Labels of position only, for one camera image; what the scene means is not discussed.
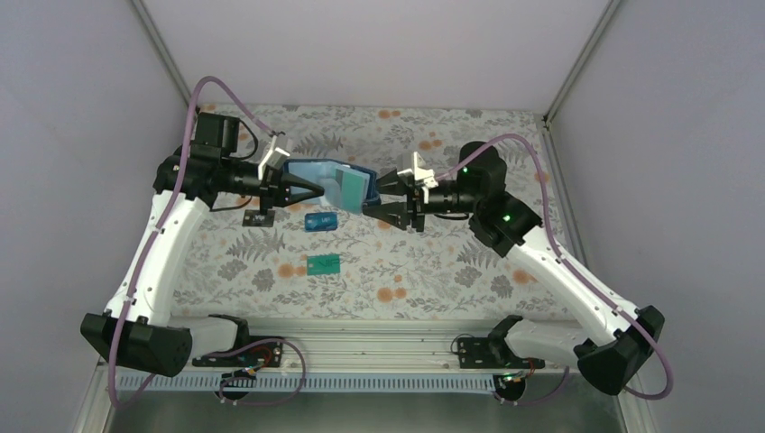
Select grey slotted cable duct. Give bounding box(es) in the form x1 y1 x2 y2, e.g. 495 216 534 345
146 371 495 394

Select blue card holder wallet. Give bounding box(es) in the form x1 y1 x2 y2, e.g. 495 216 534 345
284 159 382 214

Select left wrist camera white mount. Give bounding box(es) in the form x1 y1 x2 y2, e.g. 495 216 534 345
257 134 292 180

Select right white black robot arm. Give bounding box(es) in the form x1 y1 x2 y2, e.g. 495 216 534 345
363 140 665 395

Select aluminium rail frame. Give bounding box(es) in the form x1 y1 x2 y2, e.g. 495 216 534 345
98 315 636 374

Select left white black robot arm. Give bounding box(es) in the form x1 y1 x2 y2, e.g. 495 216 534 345
80 113 325 377

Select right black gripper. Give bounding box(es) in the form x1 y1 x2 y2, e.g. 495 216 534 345
363 169 480 232

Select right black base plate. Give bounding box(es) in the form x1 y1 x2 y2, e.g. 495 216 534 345
451 335 546 370

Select green credit card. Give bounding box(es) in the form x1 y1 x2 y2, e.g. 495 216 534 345
335 166 369 214

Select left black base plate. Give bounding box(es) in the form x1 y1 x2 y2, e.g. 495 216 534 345
191 336 284 368

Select floral patterned table mat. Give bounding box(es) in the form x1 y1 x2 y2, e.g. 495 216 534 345
170 105 570 320

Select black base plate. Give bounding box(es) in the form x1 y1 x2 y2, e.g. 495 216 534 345
451 335 546 370
191 336 284 368

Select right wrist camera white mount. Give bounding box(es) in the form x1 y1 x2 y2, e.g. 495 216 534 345
396 152 438 204

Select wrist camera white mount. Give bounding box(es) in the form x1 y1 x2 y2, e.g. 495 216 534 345
257 134 292 180
396 152 438 204

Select black credit card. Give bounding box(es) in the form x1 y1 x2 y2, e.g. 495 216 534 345
242 209 275 227

